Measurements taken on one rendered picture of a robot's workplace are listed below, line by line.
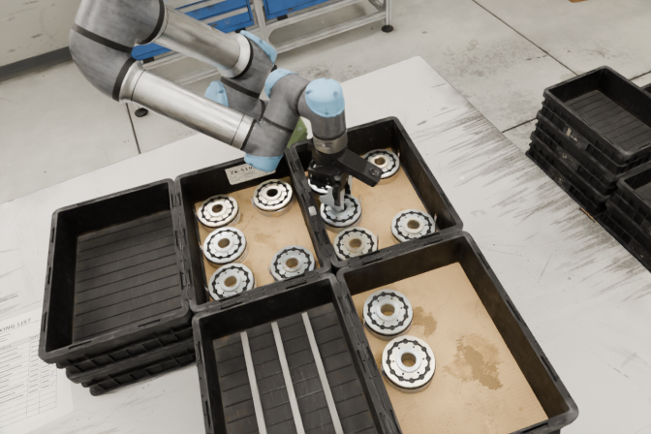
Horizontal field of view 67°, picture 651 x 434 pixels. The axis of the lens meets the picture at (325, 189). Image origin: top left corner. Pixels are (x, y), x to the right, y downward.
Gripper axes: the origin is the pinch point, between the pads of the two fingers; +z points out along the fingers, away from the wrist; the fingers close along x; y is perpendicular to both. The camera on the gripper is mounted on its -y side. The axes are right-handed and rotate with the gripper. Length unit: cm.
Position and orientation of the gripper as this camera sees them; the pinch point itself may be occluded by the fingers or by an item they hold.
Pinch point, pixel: (346, 202)
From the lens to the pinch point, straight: 122.7
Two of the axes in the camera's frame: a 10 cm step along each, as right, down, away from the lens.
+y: -9.3, -2.1, 3.0
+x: -3.5, 7.3, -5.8
